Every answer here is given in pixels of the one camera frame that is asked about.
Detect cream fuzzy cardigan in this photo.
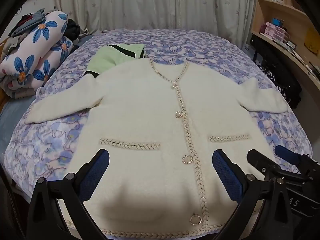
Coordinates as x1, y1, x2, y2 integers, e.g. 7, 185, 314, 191
26, 59, 289, 238

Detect green folded garment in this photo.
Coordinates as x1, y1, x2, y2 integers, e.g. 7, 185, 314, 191
84, 43, 145, 77

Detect wooden bookshelf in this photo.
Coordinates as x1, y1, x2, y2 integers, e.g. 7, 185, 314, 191
249, 0, 320, 98

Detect blue flower rolled quilt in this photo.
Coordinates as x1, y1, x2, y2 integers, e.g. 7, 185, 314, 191
1, 10, 73, 93

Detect pink storage boxes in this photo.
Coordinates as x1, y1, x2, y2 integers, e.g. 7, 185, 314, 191
260, 22, 290, 43

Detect grey bed sheet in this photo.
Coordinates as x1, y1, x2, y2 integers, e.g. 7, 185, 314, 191
0, 95, 35, 165

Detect yellow paper sheet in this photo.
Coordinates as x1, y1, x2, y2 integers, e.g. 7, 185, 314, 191
304, 39, 319, 56

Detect cream floral curtain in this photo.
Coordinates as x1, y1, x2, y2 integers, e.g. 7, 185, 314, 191
54, 0, 256, 47

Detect purple cat print blanket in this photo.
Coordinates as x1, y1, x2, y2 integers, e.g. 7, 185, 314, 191
3, 28, 313, 201

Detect pile of dark clothes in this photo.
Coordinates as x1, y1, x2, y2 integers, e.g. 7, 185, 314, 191
7, 8, 46, 47

